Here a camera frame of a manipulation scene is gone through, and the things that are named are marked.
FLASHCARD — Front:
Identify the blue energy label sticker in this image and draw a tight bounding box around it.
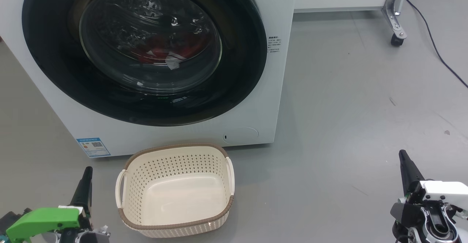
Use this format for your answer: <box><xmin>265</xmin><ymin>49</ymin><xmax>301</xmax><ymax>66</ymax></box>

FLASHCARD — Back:
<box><xmin>76</xmin><ymin>137</ymin><xmax>111</xmax><ymax>158</ymax></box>

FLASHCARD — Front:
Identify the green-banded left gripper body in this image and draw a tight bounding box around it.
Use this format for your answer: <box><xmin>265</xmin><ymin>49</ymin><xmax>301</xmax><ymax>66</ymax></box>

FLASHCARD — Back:
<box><xmin>5</xmin><ymin>206</ymin><xmax>110</xmax><ymax>243</ymax></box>

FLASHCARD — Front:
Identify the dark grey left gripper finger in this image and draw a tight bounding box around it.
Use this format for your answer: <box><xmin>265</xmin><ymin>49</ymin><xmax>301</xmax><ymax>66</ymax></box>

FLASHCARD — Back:
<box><xmin>69</xmin><ymin>166</ymin><xmax>93</xmax><ymax>214</ymax></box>

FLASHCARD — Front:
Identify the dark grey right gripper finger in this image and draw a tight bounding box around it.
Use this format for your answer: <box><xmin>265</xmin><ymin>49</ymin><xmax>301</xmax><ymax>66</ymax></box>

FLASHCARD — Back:
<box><xmin>399</xmin><ymin>150</ymin><xmax>425</xmax><ymax>197</ymax></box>

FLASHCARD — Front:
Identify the white front-load washing machine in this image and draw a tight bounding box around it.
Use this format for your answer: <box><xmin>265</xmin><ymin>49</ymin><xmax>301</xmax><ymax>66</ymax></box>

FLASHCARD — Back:
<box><xmin>0</xmin><ymin>0</ymin><xmax>297</xmax><ymax>158</ymax></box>

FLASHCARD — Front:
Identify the silver metal frame leg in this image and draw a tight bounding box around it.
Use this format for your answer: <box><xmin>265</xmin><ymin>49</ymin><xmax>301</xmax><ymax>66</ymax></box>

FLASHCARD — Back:
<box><xmin>381</xmin><ymin>0</ymin><xmax>408</xmax><ymax>39</ymax></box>

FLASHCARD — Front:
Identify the small printed text sticker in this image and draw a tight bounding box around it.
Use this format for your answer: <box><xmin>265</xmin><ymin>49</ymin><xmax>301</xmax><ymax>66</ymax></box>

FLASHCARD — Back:
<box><xmin>268</xmin><ymin>36</ymin><xmax>282</xmax><ymax>54</ymax></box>

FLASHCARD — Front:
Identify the white oval filter hatch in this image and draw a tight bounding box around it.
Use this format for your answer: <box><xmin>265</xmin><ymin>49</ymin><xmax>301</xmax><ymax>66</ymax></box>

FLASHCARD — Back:
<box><xmin>223</xmin><ymin>127</ymin><xmax>259</xmax><ymax>144</ymax></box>

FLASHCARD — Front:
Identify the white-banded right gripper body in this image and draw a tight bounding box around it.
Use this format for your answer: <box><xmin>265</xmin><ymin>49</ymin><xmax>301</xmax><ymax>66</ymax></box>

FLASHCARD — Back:
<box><xmin>390</xmin><ymin>180</ymin><xmax>468</xmax><ymax>243</ymax></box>

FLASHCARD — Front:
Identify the black floor cable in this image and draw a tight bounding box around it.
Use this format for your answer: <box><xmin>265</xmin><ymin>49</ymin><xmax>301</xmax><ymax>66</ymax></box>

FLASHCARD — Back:
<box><xmin>404</xmin><ymin>0</ymin><xmax>468</xmax><ymax>89</ymax></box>

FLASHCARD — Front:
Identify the cream perforated laundry basket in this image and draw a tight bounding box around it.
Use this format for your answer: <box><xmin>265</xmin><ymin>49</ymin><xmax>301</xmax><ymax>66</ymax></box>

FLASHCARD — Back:
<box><xmin>115</xmin><ymin>143</ymin><xmax>235</xmax><ymax>238</ymax></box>

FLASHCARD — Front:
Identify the red and white jersey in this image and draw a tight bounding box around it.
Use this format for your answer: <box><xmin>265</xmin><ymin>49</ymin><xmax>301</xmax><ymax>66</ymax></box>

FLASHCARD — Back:
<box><xmin>138</xmin><ymin>31</ymin><xmax>209</xmax><ymax>70</ymax></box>

